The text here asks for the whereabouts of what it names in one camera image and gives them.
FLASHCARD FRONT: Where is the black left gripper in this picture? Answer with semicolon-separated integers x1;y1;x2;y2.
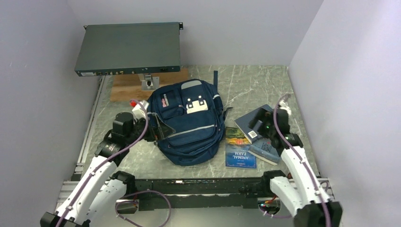
126;113;175;144

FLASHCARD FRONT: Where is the navy blue student backpack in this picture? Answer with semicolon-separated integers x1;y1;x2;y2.
148;71;228;166

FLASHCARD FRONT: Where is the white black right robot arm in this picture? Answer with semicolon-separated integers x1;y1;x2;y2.
248;107;343;227

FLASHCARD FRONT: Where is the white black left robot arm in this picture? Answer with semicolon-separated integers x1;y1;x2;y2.
40;112;175;227

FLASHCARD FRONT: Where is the Nineteen Eighty-Four book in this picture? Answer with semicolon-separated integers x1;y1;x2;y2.
248;138;281;166

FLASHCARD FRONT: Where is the navy blue notebook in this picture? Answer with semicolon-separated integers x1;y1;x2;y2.
234;104;273;144

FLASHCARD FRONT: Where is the Animal Farm book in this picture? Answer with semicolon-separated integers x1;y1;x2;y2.
225;127;257;169

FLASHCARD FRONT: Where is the wooden board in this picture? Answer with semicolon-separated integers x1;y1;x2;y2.
110;68;189;102

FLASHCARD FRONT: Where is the grey rack server box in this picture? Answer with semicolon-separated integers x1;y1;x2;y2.
74;22;183;77

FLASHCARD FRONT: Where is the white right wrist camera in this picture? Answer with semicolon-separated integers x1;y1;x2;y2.
278;93;292;116

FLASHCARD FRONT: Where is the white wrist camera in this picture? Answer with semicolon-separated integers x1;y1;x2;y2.
278;93;292;116
130;100;149;120

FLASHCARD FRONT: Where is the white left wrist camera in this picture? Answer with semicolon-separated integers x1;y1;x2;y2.
130;100;149;120

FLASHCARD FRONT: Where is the grey metal stand bracket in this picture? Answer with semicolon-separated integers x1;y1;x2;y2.
139;74;159;91

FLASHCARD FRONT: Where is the aluminium extrusion rail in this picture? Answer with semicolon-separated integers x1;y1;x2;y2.
56;178;335;206

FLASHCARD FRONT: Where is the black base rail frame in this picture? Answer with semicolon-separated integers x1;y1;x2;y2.
122;177;274;211

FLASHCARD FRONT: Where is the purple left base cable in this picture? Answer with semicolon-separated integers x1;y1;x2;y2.
115;190;172;227

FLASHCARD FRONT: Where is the aluminium side rail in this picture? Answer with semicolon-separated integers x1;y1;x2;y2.
74;76;108;174

